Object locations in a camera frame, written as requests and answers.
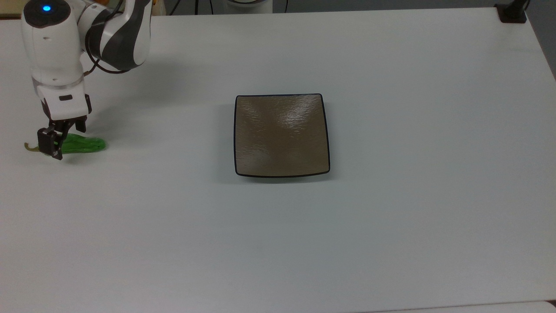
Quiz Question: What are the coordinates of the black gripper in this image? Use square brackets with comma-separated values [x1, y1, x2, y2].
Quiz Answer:
[36, 93, 93, 161]

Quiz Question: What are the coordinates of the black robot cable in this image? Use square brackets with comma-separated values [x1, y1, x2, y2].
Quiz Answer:
[82, 30, 131, 77]

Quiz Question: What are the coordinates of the square brown ceramic plate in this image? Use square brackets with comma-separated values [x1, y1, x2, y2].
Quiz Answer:
[234, 93, 331, 178]

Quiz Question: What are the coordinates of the green chili pepper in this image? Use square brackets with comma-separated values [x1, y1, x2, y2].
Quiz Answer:
[24, 133, 106, 155]

